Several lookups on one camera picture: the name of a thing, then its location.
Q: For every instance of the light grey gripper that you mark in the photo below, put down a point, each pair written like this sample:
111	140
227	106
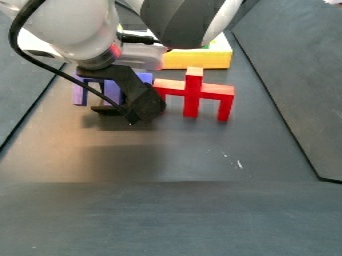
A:
142	56

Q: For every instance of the purple three-legged block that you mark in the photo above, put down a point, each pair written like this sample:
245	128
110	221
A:
109	86

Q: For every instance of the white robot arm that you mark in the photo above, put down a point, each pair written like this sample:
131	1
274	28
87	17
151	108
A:
79	29

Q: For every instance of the yellow slotted board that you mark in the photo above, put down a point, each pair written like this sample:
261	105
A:
214	56

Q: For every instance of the black angle fixture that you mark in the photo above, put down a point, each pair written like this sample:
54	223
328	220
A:
109	110

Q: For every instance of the red three-legged block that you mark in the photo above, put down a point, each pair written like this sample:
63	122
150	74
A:
194	90

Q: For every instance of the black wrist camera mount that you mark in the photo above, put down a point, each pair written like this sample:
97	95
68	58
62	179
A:
145	104

